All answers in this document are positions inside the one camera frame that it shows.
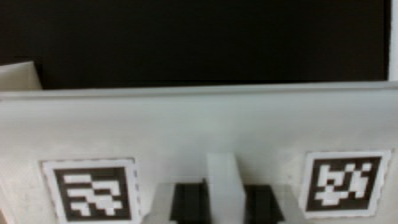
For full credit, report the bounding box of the white door panel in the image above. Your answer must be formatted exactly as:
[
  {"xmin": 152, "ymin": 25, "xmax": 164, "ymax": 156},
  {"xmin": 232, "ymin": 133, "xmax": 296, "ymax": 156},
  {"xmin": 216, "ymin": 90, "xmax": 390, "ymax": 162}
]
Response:
[{"xmin": 0, "ymin": 81, "xmax": 398, "ymax": 224}]

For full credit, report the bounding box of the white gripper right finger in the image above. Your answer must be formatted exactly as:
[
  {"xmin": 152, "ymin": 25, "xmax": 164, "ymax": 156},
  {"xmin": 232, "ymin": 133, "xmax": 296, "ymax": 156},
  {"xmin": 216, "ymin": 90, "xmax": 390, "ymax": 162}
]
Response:
[{"xmin": 243, "ymin": 185, "xmax": 283, "ymax": 224}]

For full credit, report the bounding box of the white cabinet box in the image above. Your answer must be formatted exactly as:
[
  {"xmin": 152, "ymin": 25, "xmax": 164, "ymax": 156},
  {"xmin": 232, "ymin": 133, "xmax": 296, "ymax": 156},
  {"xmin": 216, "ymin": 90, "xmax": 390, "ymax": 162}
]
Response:
[{"xmin": 0, "ymin": 62, "xmax": 42, "ymax": 91}]

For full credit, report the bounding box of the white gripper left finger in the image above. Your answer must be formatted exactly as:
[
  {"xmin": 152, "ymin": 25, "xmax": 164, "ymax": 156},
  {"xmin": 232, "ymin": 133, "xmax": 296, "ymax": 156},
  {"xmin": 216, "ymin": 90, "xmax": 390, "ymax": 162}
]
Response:
[{"xmin": 168, "ymin": 182, "xmax": 211, "ymax": 224}]

